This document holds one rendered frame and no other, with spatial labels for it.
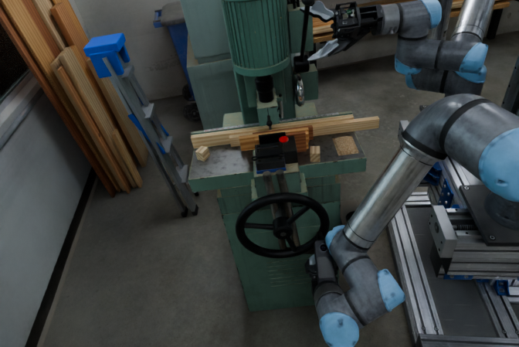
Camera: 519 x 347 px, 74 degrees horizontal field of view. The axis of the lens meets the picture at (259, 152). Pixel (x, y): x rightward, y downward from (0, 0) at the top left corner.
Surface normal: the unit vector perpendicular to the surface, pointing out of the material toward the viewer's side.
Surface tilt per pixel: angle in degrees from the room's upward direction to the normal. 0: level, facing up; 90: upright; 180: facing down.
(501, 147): 48
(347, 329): 60
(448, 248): 90
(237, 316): 0
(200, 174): 0
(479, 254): 90
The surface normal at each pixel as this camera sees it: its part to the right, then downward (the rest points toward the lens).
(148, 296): -0.13, -0.79
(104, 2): 0.15, 0.59
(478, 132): -0.80, -0.31
